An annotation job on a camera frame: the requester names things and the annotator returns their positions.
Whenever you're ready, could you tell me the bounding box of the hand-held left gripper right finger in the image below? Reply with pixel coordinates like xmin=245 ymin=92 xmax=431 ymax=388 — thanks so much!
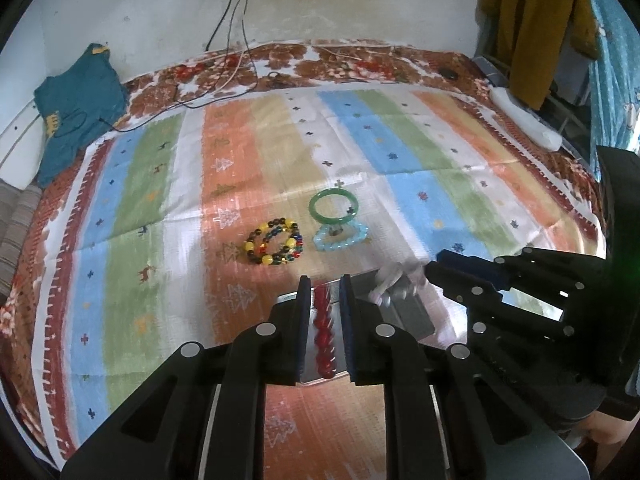
xmin=339 ymin=274 xmax=553 ymax=480

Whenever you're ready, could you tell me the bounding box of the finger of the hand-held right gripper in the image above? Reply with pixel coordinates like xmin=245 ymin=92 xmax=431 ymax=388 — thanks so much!
xmin=424 ymin=264 xmax=607 ymax=432
xmin=436 ymin=246 xmax=607 ymax=332

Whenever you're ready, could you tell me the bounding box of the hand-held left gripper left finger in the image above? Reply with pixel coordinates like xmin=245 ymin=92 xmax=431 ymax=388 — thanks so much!
xmin=60 ymin=275 xmax=313 ymax=480

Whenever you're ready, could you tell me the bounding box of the red bead bracelet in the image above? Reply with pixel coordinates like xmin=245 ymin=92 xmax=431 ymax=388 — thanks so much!
xmin=311 ymin=282 xmax=341 ymax=377

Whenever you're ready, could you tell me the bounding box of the rectangular metal tin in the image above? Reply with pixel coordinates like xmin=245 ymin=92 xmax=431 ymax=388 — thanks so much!
xmin=274 ymin=271 xmax=437 ymax=387

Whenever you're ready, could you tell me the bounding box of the white bead bracelet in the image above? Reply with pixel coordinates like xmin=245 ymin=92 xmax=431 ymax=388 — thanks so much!
xmin=367 ymin=260 xmax=431 ymax=308

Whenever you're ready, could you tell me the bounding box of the multicolour small bead bracelet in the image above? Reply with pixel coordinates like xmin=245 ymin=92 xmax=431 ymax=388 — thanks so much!
xmin=265 ymin=224 xmax=305 ymax=262

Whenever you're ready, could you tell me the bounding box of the light blue bead bracelet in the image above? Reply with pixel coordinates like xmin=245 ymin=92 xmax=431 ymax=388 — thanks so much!
xmin=313 ymin=220 xmax=371 ymax=252

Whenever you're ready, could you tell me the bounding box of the yellow and dark bead bracelet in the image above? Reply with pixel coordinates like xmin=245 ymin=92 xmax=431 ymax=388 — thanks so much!
xmin=243 ymin=217 xmax=297 ymax=267

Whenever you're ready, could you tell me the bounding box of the green jade bangle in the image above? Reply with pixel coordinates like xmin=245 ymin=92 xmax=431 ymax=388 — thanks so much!
xmin=308 ymin=187 xmax=360 ymax=225

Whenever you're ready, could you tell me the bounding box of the person's right hand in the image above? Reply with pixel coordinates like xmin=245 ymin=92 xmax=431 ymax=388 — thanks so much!
xmin=589 ymin=409 xmax=637 ymax=447

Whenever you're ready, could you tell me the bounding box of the metal clothes rack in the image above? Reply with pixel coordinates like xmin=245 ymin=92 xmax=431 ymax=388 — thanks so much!
xmin=472 ymin=52 xmax=597 ymax=162

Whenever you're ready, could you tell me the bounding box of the white power strip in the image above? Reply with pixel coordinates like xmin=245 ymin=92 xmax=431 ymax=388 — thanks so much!
xmin=490 ymin=85 xmax=564 ymax=152

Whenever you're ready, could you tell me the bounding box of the colourful striped mat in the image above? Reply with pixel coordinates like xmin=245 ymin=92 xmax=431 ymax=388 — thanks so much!
xmin=30 ymin=85 xmax=608 ymax=467

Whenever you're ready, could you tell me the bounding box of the light blue printed cloth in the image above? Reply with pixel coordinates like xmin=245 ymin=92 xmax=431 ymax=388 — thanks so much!
xmin=581 ymin=0 xmax=640 ymax=177

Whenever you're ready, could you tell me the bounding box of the mustard hanging garment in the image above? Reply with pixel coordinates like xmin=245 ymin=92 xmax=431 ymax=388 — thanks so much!
xmin=476 ymin=0 xmax=604 ymax=112

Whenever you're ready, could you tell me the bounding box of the striped cushion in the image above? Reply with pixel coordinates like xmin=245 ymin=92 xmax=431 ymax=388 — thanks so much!
xmin=0 ymin=180 xmax=44 ymax=302

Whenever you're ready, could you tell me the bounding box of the teal shirt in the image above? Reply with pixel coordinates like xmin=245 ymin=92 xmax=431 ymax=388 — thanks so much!
xmin=34 ymin=42 xmax=130 ymax=189

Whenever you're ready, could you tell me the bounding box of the white side panel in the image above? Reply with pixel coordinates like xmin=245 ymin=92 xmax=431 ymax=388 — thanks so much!
xmin=0 ymin=99 xmax=52 ymax=192

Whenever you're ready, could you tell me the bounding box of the white cable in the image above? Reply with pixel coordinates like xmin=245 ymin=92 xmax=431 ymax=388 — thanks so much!
xmin=212 ymin=42 xmax=396 ymax=99

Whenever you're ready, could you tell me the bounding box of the long black cable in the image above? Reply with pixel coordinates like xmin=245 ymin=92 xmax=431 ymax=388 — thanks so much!
xmin=50 ymin=0 xmax=261 ymax=142

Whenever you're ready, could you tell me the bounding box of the short black cable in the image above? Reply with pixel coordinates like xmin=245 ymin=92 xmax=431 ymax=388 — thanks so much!
xmin=205 ymin=0 xmax=239 ymax=54

